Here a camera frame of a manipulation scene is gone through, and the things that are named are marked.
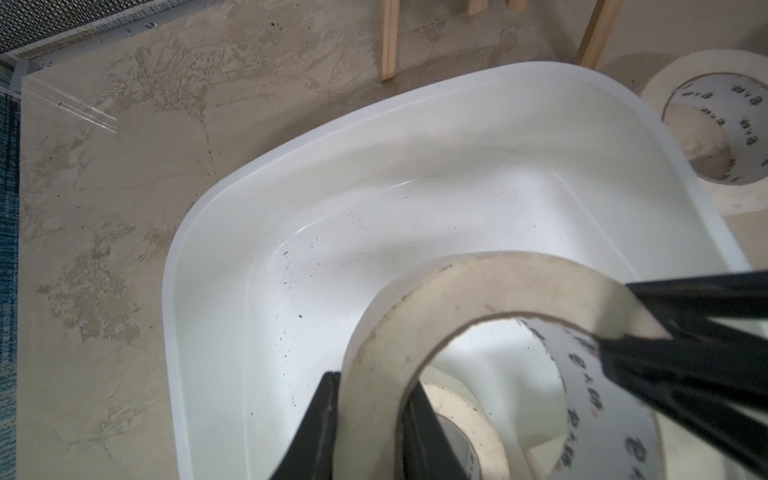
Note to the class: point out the flat tape roll centre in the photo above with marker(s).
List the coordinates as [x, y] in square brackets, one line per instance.
[473, 439]

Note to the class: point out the white plastic storage box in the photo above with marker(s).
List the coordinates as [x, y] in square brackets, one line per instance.
[272, 268]

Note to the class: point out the masking tape roll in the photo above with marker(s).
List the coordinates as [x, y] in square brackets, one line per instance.
[570, 308]
[714, 103]

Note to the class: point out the small wooden easel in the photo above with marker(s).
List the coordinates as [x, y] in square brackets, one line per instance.
[594, 40]

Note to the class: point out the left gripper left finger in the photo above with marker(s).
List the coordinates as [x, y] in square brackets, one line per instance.
[310, 454]

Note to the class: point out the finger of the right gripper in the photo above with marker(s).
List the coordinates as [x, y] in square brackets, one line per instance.
[739, 296]
[716, 390]

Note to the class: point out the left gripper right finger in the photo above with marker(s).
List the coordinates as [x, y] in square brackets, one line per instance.
[426, 451]

